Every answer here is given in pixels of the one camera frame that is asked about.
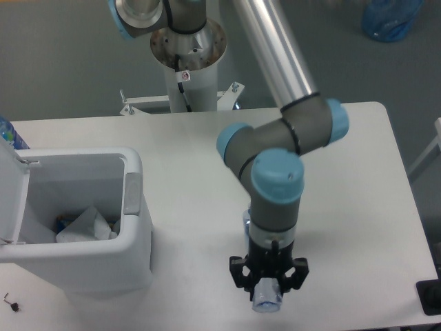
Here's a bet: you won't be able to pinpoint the clear plastic water bottle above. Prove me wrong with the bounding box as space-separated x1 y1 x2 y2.
243 205 283 313

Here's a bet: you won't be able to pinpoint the white trash can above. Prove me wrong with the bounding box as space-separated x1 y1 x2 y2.
1 141 152 292

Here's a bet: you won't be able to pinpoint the blue labelled bottle at edge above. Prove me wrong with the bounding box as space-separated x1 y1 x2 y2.
0 116 30 150

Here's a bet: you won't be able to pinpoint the white pedestal foot brackets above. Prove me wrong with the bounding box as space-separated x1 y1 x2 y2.
119 81 245 116

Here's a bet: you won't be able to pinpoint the clear plastic wrapper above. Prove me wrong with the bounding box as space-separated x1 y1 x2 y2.
55 206 119 243

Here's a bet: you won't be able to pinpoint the blue plastic bag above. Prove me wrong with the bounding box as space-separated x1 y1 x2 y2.
361 0 424 43

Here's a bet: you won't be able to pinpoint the white frame at right edge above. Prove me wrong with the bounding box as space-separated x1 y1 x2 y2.
408 117 440 183

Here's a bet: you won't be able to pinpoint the small dark clip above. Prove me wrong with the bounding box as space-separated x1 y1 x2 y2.
10 303 20 312

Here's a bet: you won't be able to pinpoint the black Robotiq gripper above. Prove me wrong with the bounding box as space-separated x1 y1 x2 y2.
229 239 309 301

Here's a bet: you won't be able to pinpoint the black device at table edge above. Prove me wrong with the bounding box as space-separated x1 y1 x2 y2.
416 279 440 316

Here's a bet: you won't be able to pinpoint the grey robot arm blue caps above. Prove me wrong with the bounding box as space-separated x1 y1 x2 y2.
108 1 349 312

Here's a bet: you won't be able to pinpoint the blue snack wrapper in bin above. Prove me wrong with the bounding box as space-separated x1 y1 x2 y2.
56 214 76 233

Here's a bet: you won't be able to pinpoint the small black allen key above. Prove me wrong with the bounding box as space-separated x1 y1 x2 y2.
3 293 11 304

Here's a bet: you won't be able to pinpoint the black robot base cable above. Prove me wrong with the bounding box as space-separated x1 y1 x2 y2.
174 54 193 113

